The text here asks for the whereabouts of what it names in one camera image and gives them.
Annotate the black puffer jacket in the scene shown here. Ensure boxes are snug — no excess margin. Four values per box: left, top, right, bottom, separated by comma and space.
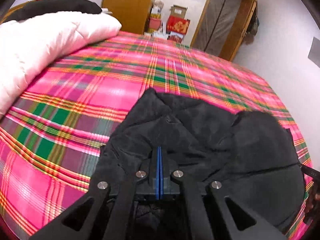
90, 89, 305, 232

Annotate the person's right hand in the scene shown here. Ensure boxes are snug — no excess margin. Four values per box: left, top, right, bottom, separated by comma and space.
303, 183, 319, 224

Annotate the pink plaid bed sheet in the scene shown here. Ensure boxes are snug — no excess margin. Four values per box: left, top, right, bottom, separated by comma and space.
1, 31, 312, 239

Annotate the red gift box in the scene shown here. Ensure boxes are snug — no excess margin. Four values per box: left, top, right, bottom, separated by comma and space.
166, 15, 190, 35

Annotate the pink storage box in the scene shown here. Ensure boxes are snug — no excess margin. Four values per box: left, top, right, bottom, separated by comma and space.
148, 18, 162, 31

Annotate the brown cardboard box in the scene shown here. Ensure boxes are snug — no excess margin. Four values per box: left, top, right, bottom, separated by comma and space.
170, 5, 188, 18

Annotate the wooden wardrobe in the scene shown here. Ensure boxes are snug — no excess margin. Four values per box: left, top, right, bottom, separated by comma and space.
103, 0, 155, 34

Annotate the white folded quilt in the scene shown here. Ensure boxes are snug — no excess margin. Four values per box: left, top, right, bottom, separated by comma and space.
1, 11, 121, 116

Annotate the black pillow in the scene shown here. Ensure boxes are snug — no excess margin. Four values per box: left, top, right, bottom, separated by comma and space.
2, 0, 102, 23

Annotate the grey wall panel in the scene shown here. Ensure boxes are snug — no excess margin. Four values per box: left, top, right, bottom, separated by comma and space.
308, 37, 320, 67

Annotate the wooden door frame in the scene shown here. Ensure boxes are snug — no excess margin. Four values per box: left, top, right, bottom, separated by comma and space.
190, 0, 258, 61

